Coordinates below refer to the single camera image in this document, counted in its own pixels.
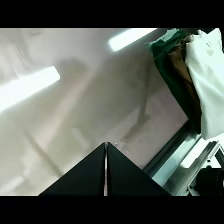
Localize dark green garment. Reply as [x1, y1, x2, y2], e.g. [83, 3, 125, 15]
[144, 29, 203, 134]

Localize silver frame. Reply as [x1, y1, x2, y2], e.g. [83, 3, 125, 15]
[143, 120, 224, 197]

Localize brown garment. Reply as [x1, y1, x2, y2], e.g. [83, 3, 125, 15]
[167, 35, 203, 132]

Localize white garment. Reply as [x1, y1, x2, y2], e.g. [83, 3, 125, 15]
[185, 28, 224, 141]

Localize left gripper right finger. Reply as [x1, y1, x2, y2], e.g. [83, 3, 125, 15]
[106, 141, 172, 197]

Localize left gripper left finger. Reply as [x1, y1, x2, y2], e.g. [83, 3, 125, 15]
[38, 142, 107, 197]

